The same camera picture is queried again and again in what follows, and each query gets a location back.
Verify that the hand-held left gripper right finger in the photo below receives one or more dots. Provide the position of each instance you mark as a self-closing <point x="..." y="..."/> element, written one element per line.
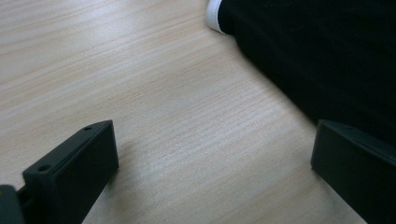
<point x="358" y="168"/>

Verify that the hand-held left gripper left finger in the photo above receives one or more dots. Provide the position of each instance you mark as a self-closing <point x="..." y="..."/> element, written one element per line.
<point x="71" y="174"/>

